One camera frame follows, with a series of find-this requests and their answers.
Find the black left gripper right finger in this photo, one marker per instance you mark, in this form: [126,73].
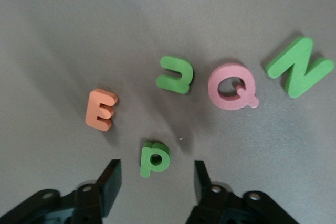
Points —
[203,184]

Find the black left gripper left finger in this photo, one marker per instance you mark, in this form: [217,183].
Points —
[110,182]

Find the green letter P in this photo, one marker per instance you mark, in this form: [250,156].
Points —
[145,166]

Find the green letter u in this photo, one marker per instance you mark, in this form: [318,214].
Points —
[187,79]

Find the green letter N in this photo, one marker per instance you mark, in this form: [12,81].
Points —
[296,72]

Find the orange letter E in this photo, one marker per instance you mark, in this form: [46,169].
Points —
[94,108]

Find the pink letter Q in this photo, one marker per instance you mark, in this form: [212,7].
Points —
[214,87]

